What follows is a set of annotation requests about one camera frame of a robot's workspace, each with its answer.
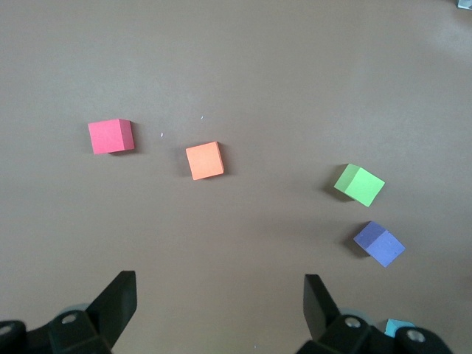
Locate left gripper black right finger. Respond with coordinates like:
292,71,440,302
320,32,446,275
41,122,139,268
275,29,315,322
294,274,454,354

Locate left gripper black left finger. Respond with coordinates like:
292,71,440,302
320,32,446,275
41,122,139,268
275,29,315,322
0,271,138,354

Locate cyan foam cube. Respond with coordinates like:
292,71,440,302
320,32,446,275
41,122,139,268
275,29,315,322
383,318,417,337

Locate purple foam cube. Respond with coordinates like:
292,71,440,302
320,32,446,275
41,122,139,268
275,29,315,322
353,220,406,268

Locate green foam cube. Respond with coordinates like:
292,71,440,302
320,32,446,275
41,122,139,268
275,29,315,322
333,163,386,208

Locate red foam cube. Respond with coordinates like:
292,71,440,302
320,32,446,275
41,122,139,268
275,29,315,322
87,118,135,156

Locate orange foam cube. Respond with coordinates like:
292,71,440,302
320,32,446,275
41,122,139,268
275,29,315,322
185,141,226,181

